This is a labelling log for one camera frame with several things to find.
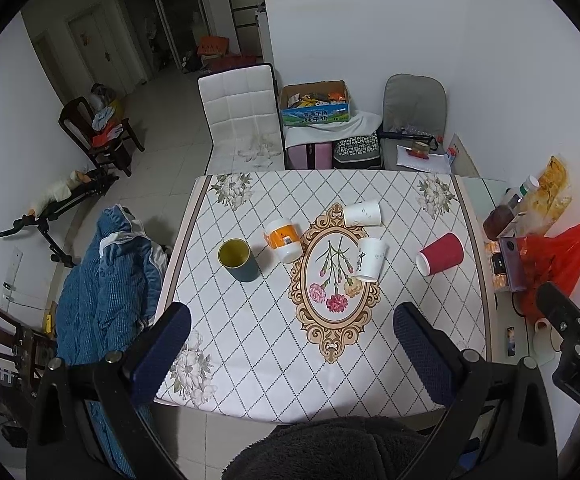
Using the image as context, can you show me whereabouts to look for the red ribbed paper cup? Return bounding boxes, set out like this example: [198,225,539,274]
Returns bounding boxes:
[416,232,464,276]

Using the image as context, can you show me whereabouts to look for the white paper cup near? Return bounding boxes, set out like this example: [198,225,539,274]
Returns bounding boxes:
[355,237,389,283]

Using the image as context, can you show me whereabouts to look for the white paper cup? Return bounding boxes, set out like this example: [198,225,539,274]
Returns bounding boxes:
[343,200,382,226]
[355,237,389,283]

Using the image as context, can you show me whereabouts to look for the white paper cup far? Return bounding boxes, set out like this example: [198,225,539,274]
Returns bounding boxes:
[343,200,382,226]

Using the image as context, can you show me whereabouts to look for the orange white cup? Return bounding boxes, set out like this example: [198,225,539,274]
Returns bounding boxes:
[264,218,303,264]

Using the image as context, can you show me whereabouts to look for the white mug lying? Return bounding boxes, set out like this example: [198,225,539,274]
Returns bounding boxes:
[532,318,562,366]

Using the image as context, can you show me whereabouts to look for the blue quilted jacket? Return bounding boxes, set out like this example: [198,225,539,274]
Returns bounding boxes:
[54,202,171,478]

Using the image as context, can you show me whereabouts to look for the red plastic bag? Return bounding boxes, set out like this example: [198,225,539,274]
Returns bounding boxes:
[516,223,580,324]

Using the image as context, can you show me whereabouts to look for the purple box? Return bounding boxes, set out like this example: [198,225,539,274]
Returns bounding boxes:
[498,237,526,292]

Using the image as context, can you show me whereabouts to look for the dark fuzzy garment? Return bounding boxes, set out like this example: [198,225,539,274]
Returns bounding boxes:
[222,416,426,479]

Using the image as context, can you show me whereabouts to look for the teal mug yellow inside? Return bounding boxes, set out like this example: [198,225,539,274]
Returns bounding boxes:
[217,238,260,283]

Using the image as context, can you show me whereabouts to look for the brown liquid bottle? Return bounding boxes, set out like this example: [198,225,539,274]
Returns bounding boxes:
[482,176,538,242]

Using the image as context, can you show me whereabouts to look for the floral diamond pattern tablecloth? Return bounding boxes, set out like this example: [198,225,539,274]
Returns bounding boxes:
[156,170,492,422]

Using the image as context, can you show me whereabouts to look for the yellow snack bag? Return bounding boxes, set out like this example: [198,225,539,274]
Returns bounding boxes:
[523,155,572,235]

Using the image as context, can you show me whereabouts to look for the black folding stand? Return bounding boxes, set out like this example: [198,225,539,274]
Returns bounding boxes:
[0,169,119,269]

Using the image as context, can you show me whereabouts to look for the white papers on chair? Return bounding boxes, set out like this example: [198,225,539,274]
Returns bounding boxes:
[396,145,452,174]

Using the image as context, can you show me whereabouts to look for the black white patterned bag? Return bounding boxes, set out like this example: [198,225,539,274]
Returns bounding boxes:
[332,133,382,169]

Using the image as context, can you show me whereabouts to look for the pink suitcase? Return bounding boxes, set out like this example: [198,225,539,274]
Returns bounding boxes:
[286,143,333,170]

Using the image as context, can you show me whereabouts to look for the white cloth under box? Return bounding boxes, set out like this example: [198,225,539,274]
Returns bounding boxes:
[284,110,382,148]

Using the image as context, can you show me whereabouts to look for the grey cushioned chair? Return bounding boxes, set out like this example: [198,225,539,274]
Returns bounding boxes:
[377,74,447,170]

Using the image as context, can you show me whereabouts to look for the dark wooden chair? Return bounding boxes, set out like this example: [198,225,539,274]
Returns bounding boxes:
[58,96,145,177]

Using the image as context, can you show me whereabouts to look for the white padded chair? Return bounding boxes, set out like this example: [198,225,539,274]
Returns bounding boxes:
[198,63,284,174]

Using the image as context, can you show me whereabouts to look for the cardboard box with items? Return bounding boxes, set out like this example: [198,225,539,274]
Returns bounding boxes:
[279,80,351,128]

